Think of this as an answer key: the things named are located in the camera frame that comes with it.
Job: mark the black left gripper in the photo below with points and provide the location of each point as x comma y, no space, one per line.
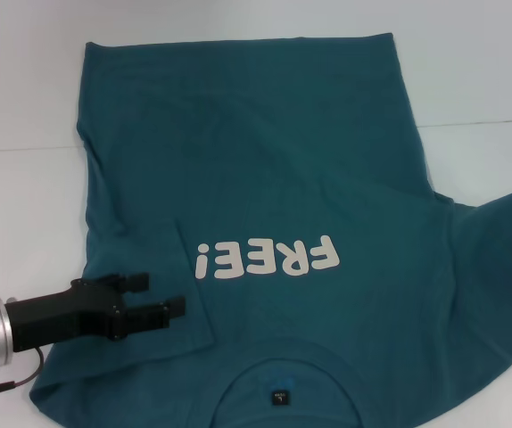
55,316

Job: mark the teal FREE print t-shirt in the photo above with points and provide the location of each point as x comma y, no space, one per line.
247,169

